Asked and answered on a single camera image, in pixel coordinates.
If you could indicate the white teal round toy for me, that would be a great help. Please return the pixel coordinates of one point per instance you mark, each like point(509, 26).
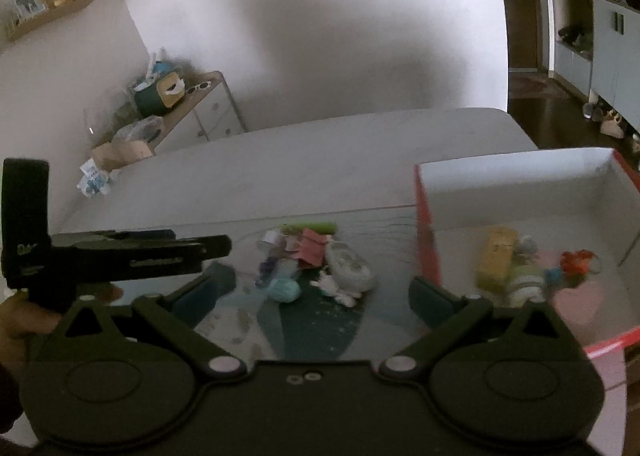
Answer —
point(526, 246)

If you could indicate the wooden wall shelf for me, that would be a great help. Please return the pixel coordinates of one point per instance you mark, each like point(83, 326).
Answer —
point(55, 16)

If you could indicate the glass jar with green lid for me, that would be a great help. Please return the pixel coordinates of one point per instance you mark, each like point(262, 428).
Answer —
point(522, 281)

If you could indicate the dark wooden door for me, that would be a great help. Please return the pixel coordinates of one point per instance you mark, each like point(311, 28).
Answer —
point(520, 11)

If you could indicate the small white figurine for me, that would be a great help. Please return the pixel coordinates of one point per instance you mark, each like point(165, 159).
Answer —
point(337, 293)

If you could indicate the doormat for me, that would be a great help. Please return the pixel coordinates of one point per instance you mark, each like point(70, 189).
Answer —
point(535, 86)

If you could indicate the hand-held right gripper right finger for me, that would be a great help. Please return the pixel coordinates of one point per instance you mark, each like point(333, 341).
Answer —
point(430, 303)

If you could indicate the clear plastic bag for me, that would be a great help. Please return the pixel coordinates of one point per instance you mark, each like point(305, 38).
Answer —
point(137, 130)

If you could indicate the yellow tissue box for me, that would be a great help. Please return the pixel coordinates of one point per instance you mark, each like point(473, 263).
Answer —
point(172, 90)

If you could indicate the white wall cabinet unit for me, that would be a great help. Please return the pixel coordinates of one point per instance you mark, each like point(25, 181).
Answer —
point(610, 51)

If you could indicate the grey white oval container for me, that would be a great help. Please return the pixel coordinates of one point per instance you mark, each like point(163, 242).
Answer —
point(350, 268)

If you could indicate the beige shoe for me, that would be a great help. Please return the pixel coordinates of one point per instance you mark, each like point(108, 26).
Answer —
point(612, 126)

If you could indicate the person's left hand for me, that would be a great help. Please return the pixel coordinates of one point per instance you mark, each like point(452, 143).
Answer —
point(20, 326)

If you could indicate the green tissue box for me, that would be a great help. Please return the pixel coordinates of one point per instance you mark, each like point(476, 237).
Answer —
point(150, 101)

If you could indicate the small white cup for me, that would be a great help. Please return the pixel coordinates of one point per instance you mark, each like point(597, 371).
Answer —
point(268, 239)

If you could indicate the blue white packet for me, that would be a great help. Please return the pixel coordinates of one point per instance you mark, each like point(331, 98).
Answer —
point(94, 180)

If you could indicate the red cardboard box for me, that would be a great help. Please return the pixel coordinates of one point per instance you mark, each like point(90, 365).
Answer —
point(500, 186)

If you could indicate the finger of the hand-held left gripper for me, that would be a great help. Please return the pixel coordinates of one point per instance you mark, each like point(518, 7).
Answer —
point(150, 256)
point(115, 236)

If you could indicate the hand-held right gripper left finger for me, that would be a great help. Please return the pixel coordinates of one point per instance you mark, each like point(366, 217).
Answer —
point(200, 301)

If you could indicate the white sunglasses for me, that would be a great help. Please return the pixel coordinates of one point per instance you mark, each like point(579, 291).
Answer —
point(199, 87)

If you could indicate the small photo frame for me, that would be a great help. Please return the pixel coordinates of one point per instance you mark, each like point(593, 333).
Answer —
point(30, 3)

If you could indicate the white sideboard cabinet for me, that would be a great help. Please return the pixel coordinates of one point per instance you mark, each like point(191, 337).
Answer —
point(215, 111)

